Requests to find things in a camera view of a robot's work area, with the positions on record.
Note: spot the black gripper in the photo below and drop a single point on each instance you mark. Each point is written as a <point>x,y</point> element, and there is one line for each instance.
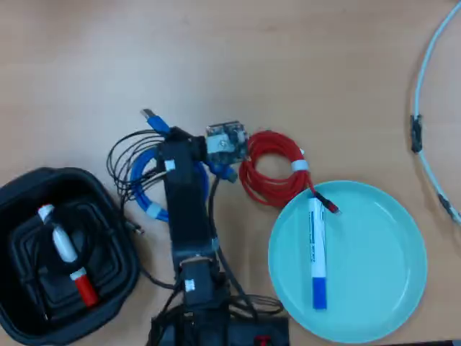
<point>180,140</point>

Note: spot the white marker with red cap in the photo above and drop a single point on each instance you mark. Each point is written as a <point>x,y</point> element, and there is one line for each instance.
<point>86,288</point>

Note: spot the white marker with blue cap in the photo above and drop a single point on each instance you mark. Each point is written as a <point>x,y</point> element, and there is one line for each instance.
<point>318,252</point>

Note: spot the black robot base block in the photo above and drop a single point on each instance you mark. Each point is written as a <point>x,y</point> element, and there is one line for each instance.
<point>245,328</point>

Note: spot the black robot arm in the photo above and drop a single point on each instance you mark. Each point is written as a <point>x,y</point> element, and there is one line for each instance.
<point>187,216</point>

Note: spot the black plastic bowl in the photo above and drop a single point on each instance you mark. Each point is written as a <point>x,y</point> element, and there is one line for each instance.
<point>21,202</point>

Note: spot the light green round bowl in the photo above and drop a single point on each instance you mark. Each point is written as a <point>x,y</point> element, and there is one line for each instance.
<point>378,252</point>

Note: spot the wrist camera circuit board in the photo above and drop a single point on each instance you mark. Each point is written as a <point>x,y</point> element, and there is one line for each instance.
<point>225,144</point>

